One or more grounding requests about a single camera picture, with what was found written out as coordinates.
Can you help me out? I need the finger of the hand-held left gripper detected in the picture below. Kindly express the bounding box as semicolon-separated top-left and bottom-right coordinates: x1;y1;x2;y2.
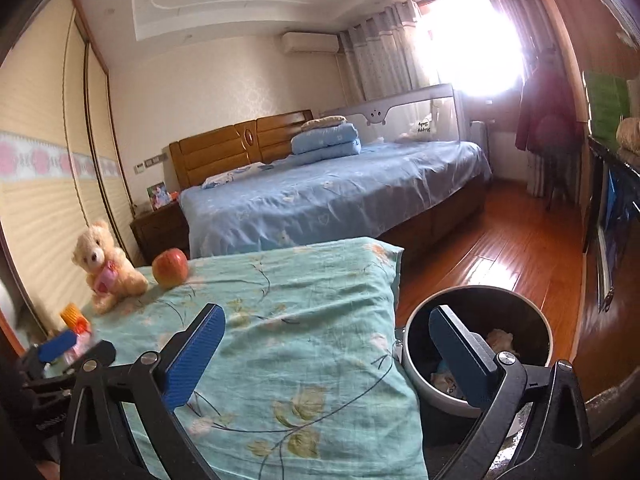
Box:
65;339;117;376
37;329;77;364

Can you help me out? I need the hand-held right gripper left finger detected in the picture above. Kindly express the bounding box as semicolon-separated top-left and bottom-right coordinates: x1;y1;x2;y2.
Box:
60;302;228;480

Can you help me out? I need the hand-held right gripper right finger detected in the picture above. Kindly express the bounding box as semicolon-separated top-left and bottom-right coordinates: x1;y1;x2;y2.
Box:
428;304;601;480

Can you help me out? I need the pink snack packet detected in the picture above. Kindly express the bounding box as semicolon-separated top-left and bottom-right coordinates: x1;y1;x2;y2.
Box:
62;327;93;366

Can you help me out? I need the white rimmed black waste bin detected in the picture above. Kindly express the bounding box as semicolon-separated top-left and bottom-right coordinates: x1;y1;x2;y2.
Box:
402;286;555;418

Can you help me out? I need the small yellow foam net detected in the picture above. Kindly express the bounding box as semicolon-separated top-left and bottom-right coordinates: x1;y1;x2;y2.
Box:
60;302;90;333

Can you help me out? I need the white round object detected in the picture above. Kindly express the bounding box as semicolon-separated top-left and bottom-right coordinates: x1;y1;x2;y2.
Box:
0;280;18;333

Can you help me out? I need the cream teddy bear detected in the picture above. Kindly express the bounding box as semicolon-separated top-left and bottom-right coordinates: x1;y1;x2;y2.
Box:
72;220;149;315

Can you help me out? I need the red apple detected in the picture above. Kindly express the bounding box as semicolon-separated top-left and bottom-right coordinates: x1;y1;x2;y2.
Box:
151;248;190;288

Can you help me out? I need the teal floral blanket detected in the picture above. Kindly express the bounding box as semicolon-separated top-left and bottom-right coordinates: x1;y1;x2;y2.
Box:
30;237;431;480

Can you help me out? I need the wooden nightstand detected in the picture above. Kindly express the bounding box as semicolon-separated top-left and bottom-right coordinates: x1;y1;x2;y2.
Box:
130;201;190;266

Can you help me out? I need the wardrobe with louvred doors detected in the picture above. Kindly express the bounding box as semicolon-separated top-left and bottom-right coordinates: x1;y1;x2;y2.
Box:
0;0;138;356

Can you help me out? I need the flat printed pillow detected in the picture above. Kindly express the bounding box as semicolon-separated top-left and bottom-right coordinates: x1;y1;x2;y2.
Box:
201;165;273;190

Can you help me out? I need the pink patterned curtain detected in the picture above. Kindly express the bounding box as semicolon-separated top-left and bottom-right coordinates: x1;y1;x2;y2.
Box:
487;0;588;198

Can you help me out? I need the dark coat rack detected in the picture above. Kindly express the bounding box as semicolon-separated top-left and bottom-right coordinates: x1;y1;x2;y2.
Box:
542;150;576;211

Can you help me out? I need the wooden headboard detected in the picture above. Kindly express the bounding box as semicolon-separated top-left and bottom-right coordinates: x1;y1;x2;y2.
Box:
168;109;314;188

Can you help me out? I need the bed with blue sheet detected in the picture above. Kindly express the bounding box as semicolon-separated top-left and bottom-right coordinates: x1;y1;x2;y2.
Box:
179;140;493;261

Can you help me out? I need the black glass-front cabinet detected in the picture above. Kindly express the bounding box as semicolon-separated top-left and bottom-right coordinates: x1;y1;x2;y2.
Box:
582;135;640;311

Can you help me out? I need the folded blue quilt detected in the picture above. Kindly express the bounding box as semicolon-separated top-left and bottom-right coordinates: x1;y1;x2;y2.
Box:
291;122;362;157

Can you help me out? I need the red jacket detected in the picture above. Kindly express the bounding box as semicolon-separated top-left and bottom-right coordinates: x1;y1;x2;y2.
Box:
515;50;586;153

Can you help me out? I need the small beige pillow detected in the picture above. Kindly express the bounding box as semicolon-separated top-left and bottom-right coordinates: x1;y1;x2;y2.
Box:
301;115;347;131

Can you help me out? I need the brown plush toy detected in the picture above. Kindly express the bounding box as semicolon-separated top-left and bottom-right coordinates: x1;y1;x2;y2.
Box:
616;116;640;152

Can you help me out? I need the stack of green boxes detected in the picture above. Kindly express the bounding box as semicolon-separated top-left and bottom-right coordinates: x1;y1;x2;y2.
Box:
582;70;633;141

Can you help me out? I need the grey patterned curtain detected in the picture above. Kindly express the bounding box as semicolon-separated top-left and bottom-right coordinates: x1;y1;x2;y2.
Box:
339;0;436;103

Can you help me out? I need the bright window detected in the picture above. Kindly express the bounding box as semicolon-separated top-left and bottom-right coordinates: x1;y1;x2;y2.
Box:
420;0;526;98

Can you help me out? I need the white air conditioner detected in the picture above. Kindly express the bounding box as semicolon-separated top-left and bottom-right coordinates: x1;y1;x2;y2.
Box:
281;31;340;54

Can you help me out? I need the photo frame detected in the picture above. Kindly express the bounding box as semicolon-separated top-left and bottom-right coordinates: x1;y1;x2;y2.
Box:
146;181;171;210

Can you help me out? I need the grey bed guard rail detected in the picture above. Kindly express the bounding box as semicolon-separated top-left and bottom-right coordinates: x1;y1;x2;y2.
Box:
320;83;463;143

